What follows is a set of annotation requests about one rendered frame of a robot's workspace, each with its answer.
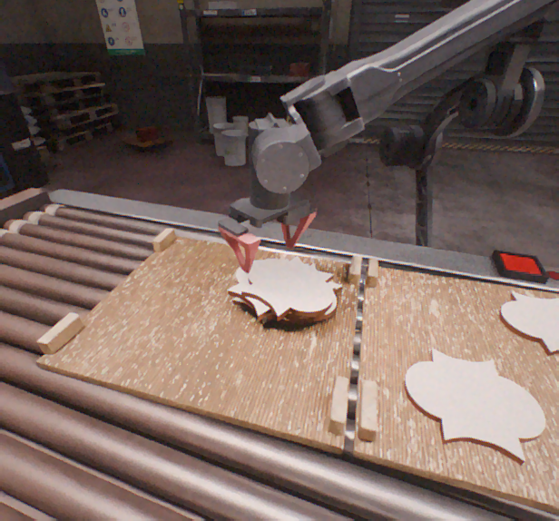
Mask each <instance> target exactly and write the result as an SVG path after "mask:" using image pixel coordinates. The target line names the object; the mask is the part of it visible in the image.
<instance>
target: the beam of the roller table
mask: <svg viewBox="0 0 559 521"><path fill-rule="evenodd" d="M49 197H50V199H51V202H52V204H59V205H63V206H65V207H67V208H73V209H77V210H83V211H92V212H98V213H102V214H108V215H113V216H118V217H124V218H128V219H134V220H139V221H148V222H153V223H159V224H164V225H169V226H174V227H179V228H184V229H190V230H195V231H204V232H209V233H214V234H219V235H221V233H220V232H219V229H218V221H219V220H222V219H224V218H227V217H229V215H223V214H217V213H211V212H206V211H195V210H189V209H183V208H178V207H172V206H166V205H160V204H155V203H148V202H138V201H133V200H126V199H121V198H115V197H110V196H103V195H98V194H92V193H87V192H76V191H70V190H65V189H60V190H58V191H56V192H52V193H50V194H49ZM240 224H241V225H243V226H245V227H247V228H249V233H250V234H252V235H254V236H256V237H258V238H259V239H260V242H265V243H270V244H276V245H280V246H286V245H285V241H284V238H283V233H282V229H281V224H279V223H274V222H266V223H264V224H262V228H260V229H259V228H256V227H254V226H252V225H250V220H248V221H245V222H242V223H240ZM294 248H296V249H302V250H306V251H315V252H321V253H327V254H331V255H337V256H341V257H347V258H352V259H353V256H361V257H362V260H363V261H368V260H369V258H373V259H378V263H382V264H387V265H392V266H398V267H403V268H408V269H413V270H422V271H428V272H433V273H438V274H443V275H448V276H454V277H458V278H464V279H469V280H479V281H483V282H489V283H494V284H499V285H505V286H509V287H515V288H519V289H526V290H537V291H543V292H550V293H555V294H559V280H553V279H551V278H549V280H548V281H547V282H546V284H541V283H535V282H530V281H525V280H515V279H509V278H504V277H500V276H499V273H498V271H497V268H496V266H495V263H494V260H493V258H490V257H485V256H478V255H473V254H467V253H462V252H455V251H445V250H439V249H433V248H428V247H422V246H416V245H410V244H405V243H399V242H393V241H382V240H377V239H370V238H365V237H359V236H354V235H347V234H342V233H336V232H331V231H320V230H314V229H309V228H307V229H306V230H305V231H304V232H303V233H302V235H301V236H300V238H299V240H298V242H297V244H296V245H295V247H294Z"/></svg>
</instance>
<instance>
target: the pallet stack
mask: <svg viewBox="0 0 559 521"><path fill-rule="evenodd" d="M83 76H91V78H92V82H91V83H84V80H83ZM9 78H10V81H11V84H13V85H14V90H15V94H16V97H17V99H18V102H19V104H20V106H24V107H27V108H29V109H31V110H32V111H31V112H30V113H29V114H28V115H29V116H32V117H34V118H35V119H36V120H37V122H36V123H35V124H34V126H37V127H40V129H41V130H40V131H39V132H38V133H36V134H34V136H38V137H41V138H44V139H45V141H44V142H43V143H41V144H46V147H47V148H48V147H51V146H54V145H55V147H54V148H55V149H56V151H58V152H60V151H63V150H66V149H69V148H72V147H74V146H76V145H79V144H82V143H86V142H88V141H91V140H93V139H95V138H98V137H100V136H103V135H106V134H107V133H110V132H112V131H113V128H112V126H111V124H112V123H110V122H109V118H108V116H110V115H113V114H117V113H119V112H118V106H117V103H106V100H105V97H104V94H105V93H107V90H106V89H105V84H100V83H102V82H103V79H102V77H101V73H97V72H91V73H89V72H83V73H82V72H51V73H43V74H30V75H23V76H16V77H9ZM36 80H37V81H36ZM62 80H67V81H68V83H62V84H61V82H62ZM90 87H95V91H96V93H89V92H90V90H89V88H90ZM70 96H71V97H70ZM94 97H95V98H94ZM90 98H94V99H95V101H96V103H89V100H88V99H90ZM103 108H107V112H103V111H96V110H100V109H103ZM95 120H99V122H96V123H95V122H93V121H95ZM102 127H103V133H98V134H96V135H94V136H92V132H94V131H96V129H99V128H102ZM79 136H80V137H81V141H79V142H76V143H72V144H69V145H67V143H66V141H69V140H72V139H73V138H76V137H79Z"/></svg>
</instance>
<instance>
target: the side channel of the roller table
mask: <svg viewBox="0 0 559 521"><path fill-rule="evenodd" d="M44 204H52V202H51V199H50V197H49V194H48V192H47V191H45V190H39V189H34V188H31V189H28V190H26V191H23V192H19V193H17V194H15V195H12V196H10V197H7V198H5V199H2V200H1V201H0V229H1V230H3V229H4V225H5V223H6V222H7V221H10V220H16V221H18V220H23V216H24V215H25V214H26V213H27V212H29V211H33V212H36V211H40V208H41V207H42V206H43V205H44Z"/></svg>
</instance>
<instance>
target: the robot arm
mask: <svg viewBox="0 0 559 521"><path fill-rule="evenodd" d="M557 9H559V0H471V1H469V2H468V3H466V4H464V5H462V6H460V7H458V8H457V9H456V10H454V11H452V12H451V13H449V14H447V15H445V16H443V17H441V18H440V19H438V20H436V21H435V22H434V23H432V24H430V25H428V26H426V27H425V28H423V29H421V30H419V31H418V32H416V33H414V34H412V35H411V36H409V37H408V38H406V39H404V40H403V41H401V42H399V43H397V44H395V45H393V46H391V47H390V48H388V49H387V50H385V51H383V52H380V53H378V54H374V55H372V56H370V57H367V58H364V59H361V60H358V61H353V62H351V63H349V64H347V65H345V66H343V67H342V68H340V69H338V70H337V71H336V72H334V71H332V72H330V73H329V74H326V75H325V76H324V75H320V76H316V77H315V78H313V79H311V80H309V81H307V82H305V83H304V84H302V85H301V86H299V87H297V88H296V89H294V90H292V91H291V92H289V93H287V94H285V95H283V96H282V97H280V99H281V101H282V103H283V105H284V107H285V110H286V112H287V114H288V116H289V118H290V120H291V123H288V122H286V121H285V120H284V119H275V118H274V117H273V116H272V114H271V113H268V116H267V117H266V118H264V119H255V122H252V123H249V162H250V196H249V197H247V198H244V199H241V200H238V201H236V202H232V203H230V204H229V207H228V210H229V217H227V218H224V219H222V220H219V221H218V229H219V232H220V233H221V235H222V236H223V238H224V239H225V241H226V242H227V243H228V244H229V246H230V247H231V249H232V250H233V252H234V254H235V256H236V258H237V261H238V263H239V265H240V267H241V269H242V270H243V271H244V272H246V273H248V274H249V273H250V270H251V267H252V264H253V262H254V259H255V256H256V253H257V250H258V247H259V245H260V239H259V238H258V237H256V236H254V235H252V234H250V233H249V228H247V227H245V226H243V225H241V224H240V223H242V222H245V221H248V220H250V225H252V226H254V227H256V228H259V229H260V228H262V224H264V223H266V222H268V221H272V220H274V219H276V218H277V221H278V222H280V223H281V229H282V233H283V238H284V241H285V245H286V247H287V248H289V249H291V250H293V248H294V247H295V245H296V244H297V242H298V240H299V238H300V236H301V235H302V233H303V232H304V231H305V230H306V229H307V227H308V226H309V224H310V223H311V222H312V220H313V219H314V217H315V216H316V211H317V207H316V206H313V205H311V204H309V198H308V197H306V196H303V195H300V194H298V193H295V192H294V191H295V190H297V189H298V187H300V186H301V185H302V183H303V182H304V181H305V180H306V179H307V176H308V174H309V172H310V171H312V170H313V169H315V168H317V167H318V166H320V164H321V159H320V158H321V156H320V155H323V156H324V157H325V158H326V157H328V156H330V155H331V154H332V153H334V152H337V151H339V150H340V149H342V148H343V147H344V146H346V144H347V143H348V140H347V139H348V138H349V137H351V136H353V135H355V134H357V133H359V132H361V131H363V130H365V127H364V124H365V123H368V122H369V121H371V120H373V119H375V118H377V117H378V116H380V115H381V114H382V113H383V112H384V111H385V110H386V109H387V108H388V107H389V106H390V105H392V104H393V103H394V102H396V101H397V100H398V99H400V98H401V97H403V96H404V95H405V94H407V93H409V92H410V91H412V90H414V89H415V88H417V87H418V86H419V85H421V84H424V83H426V82H427V81H429V80H431V79H433V78H435V77H436V76H438V75H440V74H442V73H443V72H445V71H447V70H449V69H451V68H452V67H454V66H456V65H458V64H460V63H462V62H464V61H465V60H467V59H469V58H470V57H472V56H474V55H476V54H478V53H480V52H482V51H484V50H485V49H486V48H488V47H490V46H492V45H494V44H496V43H498V42H500V41H502V40H503V39H505V38H507V37H508V36H510V35H511V34H514V33H516V32H518V31H519V30H521V29H523V28H525V27H527V26H528V25H530V24H532V23H534V22H535V21H537V20H539V19H541V18H543V17H544V16H546V15H549V14H551V13H552V12H553V11H555V10H557ZM293 106H294V107H293ZM294 108H295V109H294ZM295 110H296V111H295ZM297 220H300V223H299V226H298V228H297V229H296V231H295V233H294V235H293V237H292V239H291V238H290V233H289V224H290V223H292V222H294V221H297ZM239 243H240V245H239ZM240 246H241V247H243V249H244V252H245V261H244V259H243V256H242V253H241V250H240Z"/></svg>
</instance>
